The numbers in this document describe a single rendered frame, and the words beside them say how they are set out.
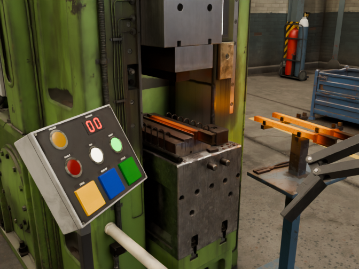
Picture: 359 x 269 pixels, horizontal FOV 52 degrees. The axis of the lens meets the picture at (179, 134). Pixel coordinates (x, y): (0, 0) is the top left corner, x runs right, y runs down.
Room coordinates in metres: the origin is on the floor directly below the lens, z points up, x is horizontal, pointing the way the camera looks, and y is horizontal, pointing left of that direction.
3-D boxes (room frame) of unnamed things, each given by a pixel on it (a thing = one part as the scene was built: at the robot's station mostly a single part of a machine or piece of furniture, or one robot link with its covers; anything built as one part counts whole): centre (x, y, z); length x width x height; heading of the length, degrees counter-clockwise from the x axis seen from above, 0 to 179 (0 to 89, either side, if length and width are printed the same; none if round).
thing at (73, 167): (0.92, 0.29, 1.09); 0.05 x 0.03 x 0.04; 130
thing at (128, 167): (1.08, 0.16, 1.01); 0.07 x 0.05 x 0.07; 155
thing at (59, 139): (0.94, 0.33, 1.16); 0.05 x 0.03 x 0.04; 130
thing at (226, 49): (1.77, -0.22, 1.27); 0.09 x 0.02 x 0.17; 130
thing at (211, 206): (1.67, 0.04, 0.69); 0.56 x 0.38 x 0.45; 40
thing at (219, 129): (1.63, -0.16, 0.95); 0.12 x 0.08 x 0.06; 40
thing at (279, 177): (1.69, -0.59, 0.71); 0.40 x 0.30 x 0.02; 122
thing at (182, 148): (1.63, 0.07, 0.96); 0.42 x 0.20 x 0.09; 40
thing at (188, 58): (1.63, 0.07, 1.32); 0.42 x 0.20 x 0.10; 40
